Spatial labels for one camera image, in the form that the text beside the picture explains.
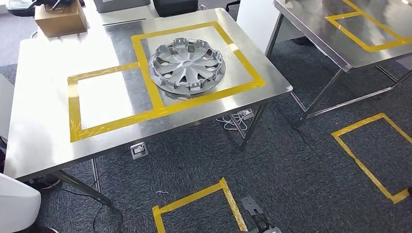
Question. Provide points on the silver wheel cover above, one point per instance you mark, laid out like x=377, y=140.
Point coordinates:
x=186, y=64

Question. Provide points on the yellow table tape frame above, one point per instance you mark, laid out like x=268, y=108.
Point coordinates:
x=74, y=112
x=145, y=64
x=351, y=36
x=370, y=17

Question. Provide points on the black remote controller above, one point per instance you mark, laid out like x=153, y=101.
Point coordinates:
x=64, y=2

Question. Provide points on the white power strip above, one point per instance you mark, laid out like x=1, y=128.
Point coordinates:
x=246, y=114

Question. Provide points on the black round disc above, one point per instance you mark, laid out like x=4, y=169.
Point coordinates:
x=19, y=8

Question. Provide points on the floor outlet box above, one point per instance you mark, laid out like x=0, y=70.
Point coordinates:
x=139, y=150

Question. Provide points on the black office stool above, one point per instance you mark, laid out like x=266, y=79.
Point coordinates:
x=232, y=4

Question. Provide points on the person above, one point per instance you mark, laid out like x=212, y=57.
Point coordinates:
x=45, y=184

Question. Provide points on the small white floor scrap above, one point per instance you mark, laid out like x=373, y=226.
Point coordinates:
x=162, y=192

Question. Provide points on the cardboard box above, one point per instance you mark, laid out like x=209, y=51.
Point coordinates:
x=61, y=22

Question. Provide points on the yellow floor tape square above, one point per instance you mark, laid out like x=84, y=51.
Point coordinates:
x=363, y=167
x=193, y=195

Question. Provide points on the white plastic part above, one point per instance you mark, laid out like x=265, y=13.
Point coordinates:
x=16, y=205

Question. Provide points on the stainless steel workbench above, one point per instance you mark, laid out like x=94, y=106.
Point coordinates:
x=309, y=32
x=42, y=96

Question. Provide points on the black zip case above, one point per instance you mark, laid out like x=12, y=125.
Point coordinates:
x=175, y=8

